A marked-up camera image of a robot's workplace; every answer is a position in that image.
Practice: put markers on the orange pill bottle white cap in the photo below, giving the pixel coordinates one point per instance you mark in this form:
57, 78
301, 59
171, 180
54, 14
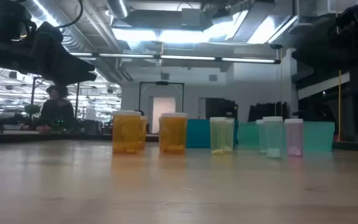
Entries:
126, 133
143, 133
173, 133

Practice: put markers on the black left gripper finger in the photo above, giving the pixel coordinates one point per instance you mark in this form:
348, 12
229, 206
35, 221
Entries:
82, 67
84, 78

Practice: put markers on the long ceiling light fixture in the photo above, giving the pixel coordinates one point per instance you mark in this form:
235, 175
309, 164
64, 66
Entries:
185, 58

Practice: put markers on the pink pill vial white cap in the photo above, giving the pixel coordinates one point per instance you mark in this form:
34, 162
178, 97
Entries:
294, 137

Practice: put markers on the dark blue plastic bin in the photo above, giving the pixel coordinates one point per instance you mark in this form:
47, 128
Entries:
198, 133

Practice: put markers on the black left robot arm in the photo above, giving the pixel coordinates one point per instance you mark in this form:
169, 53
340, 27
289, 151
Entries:
2, 53

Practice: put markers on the teal pill vial white cap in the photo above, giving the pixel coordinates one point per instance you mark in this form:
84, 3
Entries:
273, 137
259, 137

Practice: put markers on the teal plastic bin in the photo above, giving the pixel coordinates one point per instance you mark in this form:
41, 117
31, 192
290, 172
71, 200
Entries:
319, 137

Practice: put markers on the dark background desk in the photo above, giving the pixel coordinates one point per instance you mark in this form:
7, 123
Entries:
73, 137

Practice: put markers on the black cabinet row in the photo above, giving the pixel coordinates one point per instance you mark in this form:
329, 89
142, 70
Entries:
267, 112

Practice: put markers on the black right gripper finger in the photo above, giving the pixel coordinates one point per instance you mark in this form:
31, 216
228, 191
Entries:
304, 59

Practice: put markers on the person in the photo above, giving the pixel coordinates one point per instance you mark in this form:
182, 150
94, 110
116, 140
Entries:
56, 112

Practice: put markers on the yellow-green pill vial white cap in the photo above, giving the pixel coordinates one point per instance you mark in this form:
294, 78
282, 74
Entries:
218, 135
230, 135

